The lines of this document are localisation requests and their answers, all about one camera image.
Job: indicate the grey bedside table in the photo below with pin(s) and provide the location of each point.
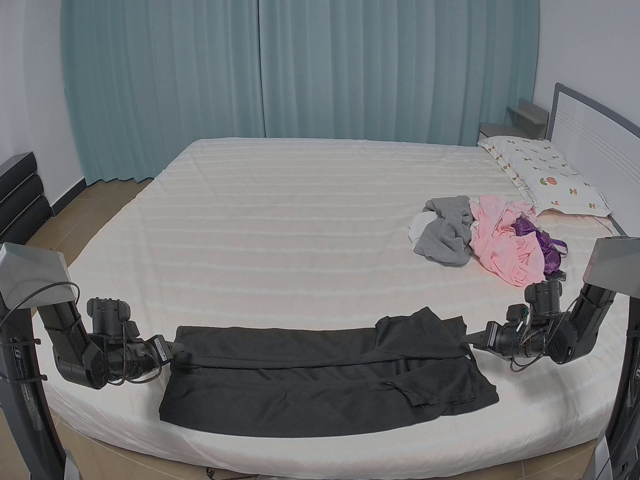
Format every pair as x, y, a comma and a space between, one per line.
525, 117

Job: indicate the black long-sleeved top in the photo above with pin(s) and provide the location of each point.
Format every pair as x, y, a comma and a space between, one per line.
300, 393

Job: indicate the purple garment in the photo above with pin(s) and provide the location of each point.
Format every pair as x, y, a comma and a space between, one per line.
547, 250

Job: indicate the black chest of drawers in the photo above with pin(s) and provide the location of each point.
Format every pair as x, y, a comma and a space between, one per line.
22, 188

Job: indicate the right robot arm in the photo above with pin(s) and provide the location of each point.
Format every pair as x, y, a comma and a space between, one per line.
585, 328

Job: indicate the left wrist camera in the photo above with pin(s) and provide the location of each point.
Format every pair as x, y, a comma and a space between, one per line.
131, 329

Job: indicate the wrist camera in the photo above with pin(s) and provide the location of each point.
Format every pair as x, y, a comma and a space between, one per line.
517, 314
131, 329

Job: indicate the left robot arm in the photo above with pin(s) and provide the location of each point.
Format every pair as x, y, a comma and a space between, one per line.
65, 338

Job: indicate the blue-green curtain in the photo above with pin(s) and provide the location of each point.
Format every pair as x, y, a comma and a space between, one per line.
395, 53
165, 68

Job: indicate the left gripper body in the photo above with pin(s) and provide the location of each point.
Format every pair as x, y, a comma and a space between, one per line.
161, 352

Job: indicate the bed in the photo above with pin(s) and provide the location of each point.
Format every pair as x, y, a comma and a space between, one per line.
280, 218

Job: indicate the white printed pillow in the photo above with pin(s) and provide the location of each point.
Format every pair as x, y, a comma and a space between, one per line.
545, 175

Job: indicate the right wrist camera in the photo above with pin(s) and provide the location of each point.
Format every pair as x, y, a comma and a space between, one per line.
517, 314

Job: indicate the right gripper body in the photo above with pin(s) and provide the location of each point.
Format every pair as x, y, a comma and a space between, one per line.
495, 337

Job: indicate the white garment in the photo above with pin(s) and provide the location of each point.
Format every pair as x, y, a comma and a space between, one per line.
416, 228

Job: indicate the dark grey lace garment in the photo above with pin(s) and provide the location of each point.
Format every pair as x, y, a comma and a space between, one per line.
555, 275

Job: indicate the pink garment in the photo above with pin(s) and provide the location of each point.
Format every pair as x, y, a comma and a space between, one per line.
505, 258

